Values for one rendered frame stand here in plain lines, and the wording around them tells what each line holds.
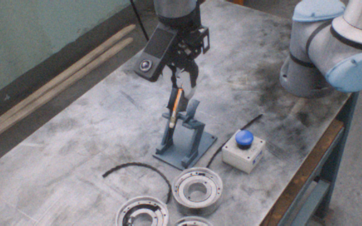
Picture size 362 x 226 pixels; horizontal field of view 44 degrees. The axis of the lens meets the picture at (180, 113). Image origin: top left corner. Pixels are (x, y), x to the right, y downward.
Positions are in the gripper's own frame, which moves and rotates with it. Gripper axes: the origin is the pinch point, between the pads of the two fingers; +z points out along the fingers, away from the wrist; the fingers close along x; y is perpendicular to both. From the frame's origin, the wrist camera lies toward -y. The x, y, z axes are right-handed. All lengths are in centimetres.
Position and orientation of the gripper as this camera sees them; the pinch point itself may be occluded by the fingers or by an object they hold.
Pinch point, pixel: (180, 94)
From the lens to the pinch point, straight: 94.6
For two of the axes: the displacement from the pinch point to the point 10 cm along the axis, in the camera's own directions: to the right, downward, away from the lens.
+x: -8.1, -3.6, 4.6
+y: 5.8, -6.3, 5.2
